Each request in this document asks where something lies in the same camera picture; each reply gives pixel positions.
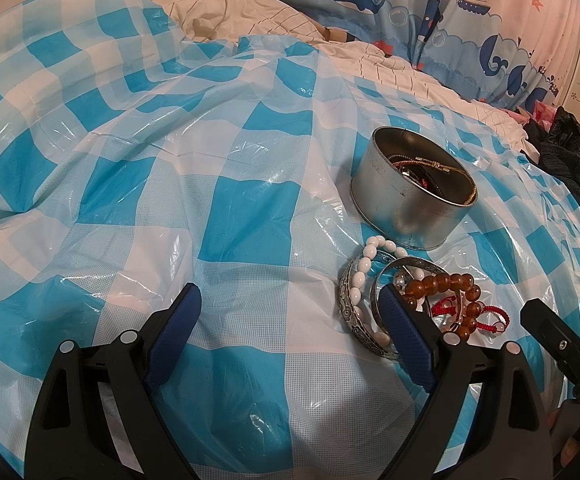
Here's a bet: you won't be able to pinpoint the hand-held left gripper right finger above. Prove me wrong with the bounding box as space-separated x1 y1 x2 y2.
376 284 555 480

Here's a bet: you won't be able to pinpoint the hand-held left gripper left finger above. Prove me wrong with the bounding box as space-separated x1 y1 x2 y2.
24 283 202 480

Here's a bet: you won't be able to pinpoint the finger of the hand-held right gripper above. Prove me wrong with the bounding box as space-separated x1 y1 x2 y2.
520 299 580 386

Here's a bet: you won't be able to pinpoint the red string bracelet clear beads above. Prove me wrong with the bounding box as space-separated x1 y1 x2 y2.
427 296 513 336

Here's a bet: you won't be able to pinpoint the amber bead bracelet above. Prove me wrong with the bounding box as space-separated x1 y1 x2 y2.
402 272 483 343

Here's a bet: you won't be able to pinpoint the silver engraved bangle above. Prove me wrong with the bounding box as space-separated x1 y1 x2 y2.
371 256 453 333
339 252 403 361

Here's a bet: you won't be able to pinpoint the white bead bracelet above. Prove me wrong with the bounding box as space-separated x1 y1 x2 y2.
347 235 427 348

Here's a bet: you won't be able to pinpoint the round metal tin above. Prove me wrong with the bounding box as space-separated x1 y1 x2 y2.
351 126 480 251

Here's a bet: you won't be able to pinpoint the gold cord bracelet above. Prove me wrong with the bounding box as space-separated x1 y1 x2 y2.
389 155 478 206

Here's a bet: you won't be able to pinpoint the person's right hand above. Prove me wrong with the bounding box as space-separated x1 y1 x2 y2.
559 437 580 478

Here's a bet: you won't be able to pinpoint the blue white checkered plastic sheet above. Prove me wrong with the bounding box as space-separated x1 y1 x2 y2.
0 0 580 480

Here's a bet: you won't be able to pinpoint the dark clothing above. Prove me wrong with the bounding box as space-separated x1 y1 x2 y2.
522 106 580 253

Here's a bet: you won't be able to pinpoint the pink cloth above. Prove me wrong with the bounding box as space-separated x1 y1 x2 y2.
505 100 556 128

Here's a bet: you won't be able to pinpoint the tan object with black bands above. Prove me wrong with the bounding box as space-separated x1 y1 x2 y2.
322 25 358 43

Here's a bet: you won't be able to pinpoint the pink star print curtain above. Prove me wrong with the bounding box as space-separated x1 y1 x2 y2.
440 0 580 86

